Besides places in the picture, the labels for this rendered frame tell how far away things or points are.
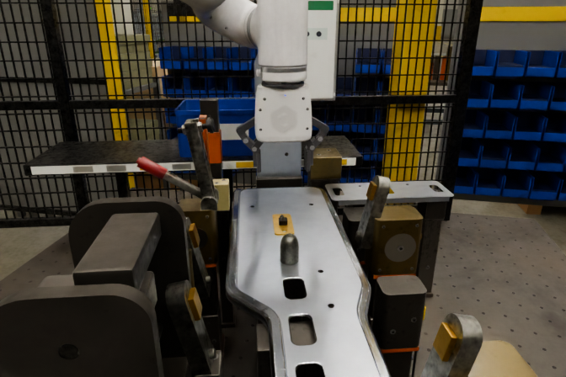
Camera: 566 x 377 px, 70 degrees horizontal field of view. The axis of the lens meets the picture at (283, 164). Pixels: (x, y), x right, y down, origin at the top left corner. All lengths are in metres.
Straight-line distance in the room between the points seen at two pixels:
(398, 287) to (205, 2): 0.51
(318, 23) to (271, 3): 0.61
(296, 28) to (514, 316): 0.87
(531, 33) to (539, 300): 1.62
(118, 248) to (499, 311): 0.98
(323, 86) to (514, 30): 1.47
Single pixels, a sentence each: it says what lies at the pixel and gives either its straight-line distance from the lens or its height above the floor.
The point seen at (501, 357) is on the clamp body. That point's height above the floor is 1.04.
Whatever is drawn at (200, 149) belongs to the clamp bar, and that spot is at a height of 1.17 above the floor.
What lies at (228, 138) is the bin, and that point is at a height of 1.08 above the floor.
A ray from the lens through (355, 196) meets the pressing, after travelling 0.95.
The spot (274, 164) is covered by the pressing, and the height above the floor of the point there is 1.03.
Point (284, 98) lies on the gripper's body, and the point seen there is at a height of 1.26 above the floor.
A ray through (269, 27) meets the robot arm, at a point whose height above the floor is 1.37.
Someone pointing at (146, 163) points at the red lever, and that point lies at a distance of 0.77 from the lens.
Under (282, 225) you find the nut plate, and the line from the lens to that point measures 0.80.
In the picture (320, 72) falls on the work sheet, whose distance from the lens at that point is 1.29.
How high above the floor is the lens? 1.38
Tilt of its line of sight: 19 degrees down
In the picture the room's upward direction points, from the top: straight up
